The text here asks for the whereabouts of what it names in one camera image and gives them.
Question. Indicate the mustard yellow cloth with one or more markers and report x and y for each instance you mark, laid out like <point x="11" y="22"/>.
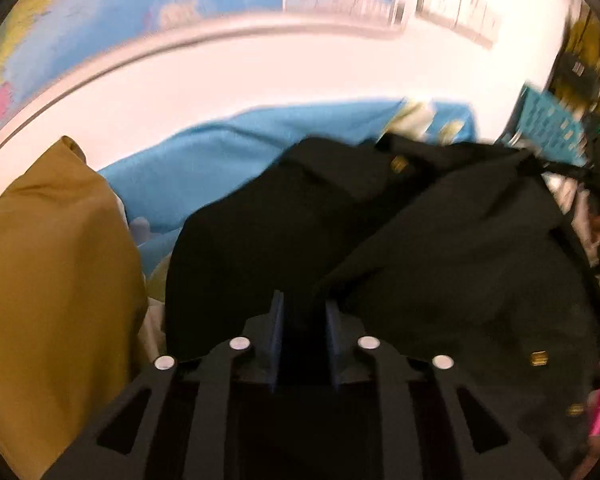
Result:
<point x="55" y="285"/>

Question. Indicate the wall map with blue sea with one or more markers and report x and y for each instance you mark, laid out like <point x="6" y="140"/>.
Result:
<point x="80" y="15"/>

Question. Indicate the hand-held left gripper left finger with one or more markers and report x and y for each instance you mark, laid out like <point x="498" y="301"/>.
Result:
<point x="278" y="340"/>

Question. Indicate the black garment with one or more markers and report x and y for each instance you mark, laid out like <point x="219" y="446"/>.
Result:
<point x="430" y="240"/>

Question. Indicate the white wall poster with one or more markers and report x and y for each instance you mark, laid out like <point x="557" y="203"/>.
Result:
<point x="460" y="7"/>

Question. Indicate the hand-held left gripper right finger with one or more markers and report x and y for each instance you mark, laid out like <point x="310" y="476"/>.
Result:
<point x="334" y="345"/>

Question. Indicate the blue cloth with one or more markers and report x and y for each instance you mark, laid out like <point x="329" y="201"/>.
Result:
<point x="205" y="170"/>

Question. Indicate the teal plastic basket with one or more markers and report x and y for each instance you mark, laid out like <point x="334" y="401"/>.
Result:
<point x="550" y="125"/>

